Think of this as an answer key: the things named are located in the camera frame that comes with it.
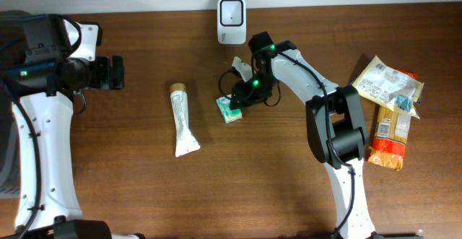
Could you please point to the green tissue pack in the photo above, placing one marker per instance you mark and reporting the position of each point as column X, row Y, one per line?
column 228, row 114

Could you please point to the yellow white snack bag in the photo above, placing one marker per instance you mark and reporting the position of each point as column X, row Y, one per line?
column 389, row 88

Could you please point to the dark grey plastic basket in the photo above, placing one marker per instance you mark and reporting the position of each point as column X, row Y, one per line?
column 10, row 176

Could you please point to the orange red noodle packet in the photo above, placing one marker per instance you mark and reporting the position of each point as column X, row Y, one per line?
column 390, row 138

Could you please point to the white barcode scanner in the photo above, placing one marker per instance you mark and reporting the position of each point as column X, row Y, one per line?
column 231, row 22

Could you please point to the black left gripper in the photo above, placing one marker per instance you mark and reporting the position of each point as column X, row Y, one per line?
column 105, row 80

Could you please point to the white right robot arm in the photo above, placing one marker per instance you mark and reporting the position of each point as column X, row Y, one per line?
column 336, row 130

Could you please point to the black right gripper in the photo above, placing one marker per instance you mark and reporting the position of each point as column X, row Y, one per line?
column 245, row 97

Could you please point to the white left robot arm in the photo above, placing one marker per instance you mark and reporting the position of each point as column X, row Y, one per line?
column 60, row 62

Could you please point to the white tube with tan cap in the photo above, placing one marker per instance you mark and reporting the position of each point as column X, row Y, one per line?
column 186, row 142

